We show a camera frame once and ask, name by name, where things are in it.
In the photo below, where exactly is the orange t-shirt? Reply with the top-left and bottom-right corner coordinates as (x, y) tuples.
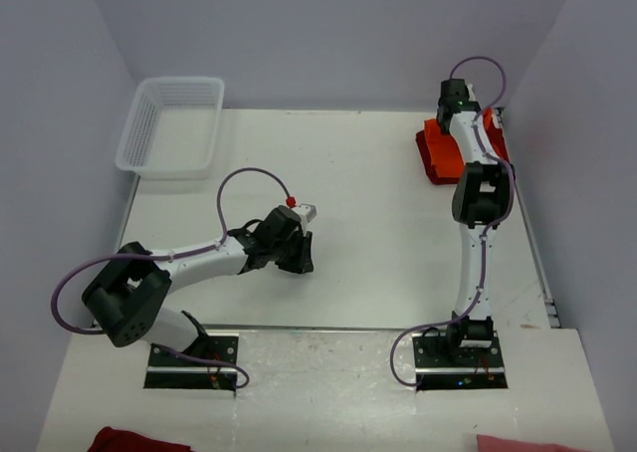
(415, 109), (509, 185)

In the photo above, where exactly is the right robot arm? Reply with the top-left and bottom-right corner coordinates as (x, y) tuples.
(436, 78), (514, 365)

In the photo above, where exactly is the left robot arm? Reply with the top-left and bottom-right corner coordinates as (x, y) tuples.
(82, 204), (317, 365)

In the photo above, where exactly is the folded dark red t-shirt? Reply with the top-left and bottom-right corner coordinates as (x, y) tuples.
(413, 122), (509, 187)

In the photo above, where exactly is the white plastic basket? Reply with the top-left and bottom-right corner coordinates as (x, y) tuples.
(114, 77), (225, 180)

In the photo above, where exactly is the dark red cloth bottom left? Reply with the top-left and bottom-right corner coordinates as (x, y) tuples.
(88, 427), (192, 452)

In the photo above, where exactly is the pink cloth bottom right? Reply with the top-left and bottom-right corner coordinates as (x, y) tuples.
(477, 434), (579, 452)

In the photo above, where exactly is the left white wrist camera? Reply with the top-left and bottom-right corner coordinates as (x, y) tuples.
(293, 203), (318, 235)

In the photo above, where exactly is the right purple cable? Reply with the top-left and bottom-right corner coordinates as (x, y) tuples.
(389, 55), (517, 387)

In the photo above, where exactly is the purple cable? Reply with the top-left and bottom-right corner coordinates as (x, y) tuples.
(389, 55), (517, 387)
(51, 167), (251, 389)

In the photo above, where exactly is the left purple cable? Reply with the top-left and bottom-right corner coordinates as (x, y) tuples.
(51, 167), (251, 389)

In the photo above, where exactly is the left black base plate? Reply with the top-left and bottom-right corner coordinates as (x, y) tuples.
(143, 332), (244, 393)

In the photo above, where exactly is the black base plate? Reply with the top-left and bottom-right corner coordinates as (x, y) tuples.
(412, 328), (508, 391)
(143, 332), (244, 393)

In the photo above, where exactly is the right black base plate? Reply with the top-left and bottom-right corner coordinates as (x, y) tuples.
(412, 328), (508, 391)

